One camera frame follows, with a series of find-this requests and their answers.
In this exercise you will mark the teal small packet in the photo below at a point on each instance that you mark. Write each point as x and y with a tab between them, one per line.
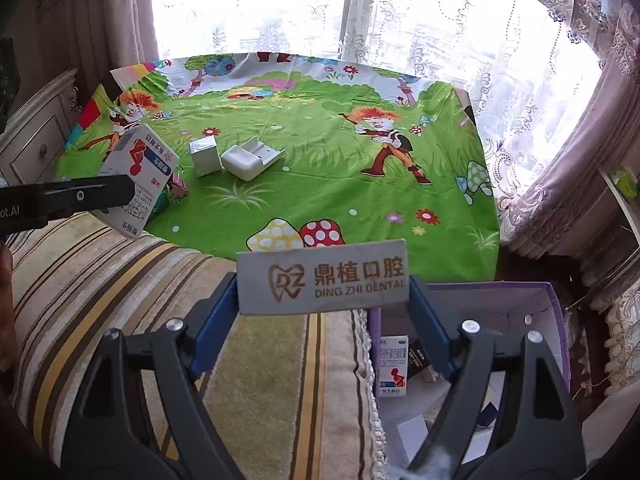
159	205

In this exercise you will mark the mauve plain drape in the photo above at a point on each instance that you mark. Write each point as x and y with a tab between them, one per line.
100	20

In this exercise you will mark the white shelf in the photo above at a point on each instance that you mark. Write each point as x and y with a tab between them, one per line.
620	205

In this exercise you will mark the cartoon printed green blanket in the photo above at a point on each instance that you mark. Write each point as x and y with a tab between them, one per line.
325	200

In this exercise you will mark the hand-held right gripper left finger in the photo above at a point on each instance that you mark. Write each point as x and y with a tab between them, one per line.
215	320

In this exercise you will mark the dark small box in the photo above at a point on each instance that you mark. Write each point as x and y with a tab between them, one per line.
420	360

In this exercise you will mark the white medicine box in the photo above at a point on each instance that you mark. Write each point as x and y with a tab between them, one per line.
392	365
150	160

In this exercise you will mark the mauve patterned drape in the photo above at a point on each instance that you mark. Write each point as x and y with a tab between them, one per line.
575	175

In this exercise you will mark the cream nightstand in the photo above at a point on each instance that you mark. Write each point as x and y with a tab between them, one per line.
35	135

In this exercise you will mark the purple cardboard box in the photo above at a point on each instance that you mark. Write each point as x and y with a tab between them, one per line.
500	305

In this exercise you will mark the white lace curtain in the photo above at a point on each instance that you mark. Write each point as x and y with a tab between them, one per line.
425	20

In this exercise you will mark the grey box with orange logo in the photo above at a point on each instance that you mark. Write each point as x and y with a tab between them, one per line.
320	280

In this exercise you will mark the green small package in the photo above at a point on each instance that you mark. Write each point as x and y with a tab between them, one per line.
627	182

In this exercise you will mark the white open box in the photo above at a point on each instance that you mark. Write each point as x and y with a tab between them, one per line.
247	157

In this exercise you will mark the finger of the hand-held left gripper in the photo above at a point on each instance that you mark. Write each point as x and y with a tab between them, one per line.
90	195

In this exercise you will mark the pink binder clip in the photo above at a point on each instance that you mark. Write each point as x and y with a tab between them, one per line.
178	186

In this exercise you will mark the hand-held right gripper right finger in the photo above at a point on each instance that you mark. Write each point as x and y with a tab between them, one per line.
430	320

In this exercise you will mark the flat white box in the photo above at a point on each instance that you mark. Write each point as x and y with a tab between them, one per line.
414	437

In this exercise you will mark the grey cube box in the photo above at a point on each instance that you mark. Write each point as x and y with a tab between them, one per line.
206	157

